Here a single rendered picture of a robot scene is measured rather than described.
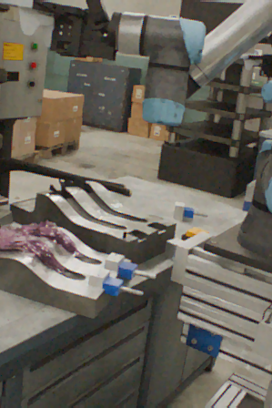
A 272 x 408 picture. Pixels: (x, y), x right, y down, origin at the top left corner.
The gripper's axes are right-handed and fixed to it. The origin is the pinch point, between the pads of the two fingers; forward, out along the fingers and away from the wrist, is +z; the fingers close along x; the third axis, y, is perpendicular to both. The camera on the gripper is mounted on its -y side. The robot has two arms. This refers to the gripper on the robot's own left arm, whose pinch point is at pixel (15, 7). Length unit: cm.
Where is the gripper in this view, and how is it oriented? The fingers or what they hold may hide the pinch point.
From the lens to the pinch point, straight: 98.9
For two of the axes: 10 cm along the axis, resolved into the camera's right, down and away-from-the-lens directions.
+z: -9.8, -1.6, 0.9
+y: -1.4, 9.8, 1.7
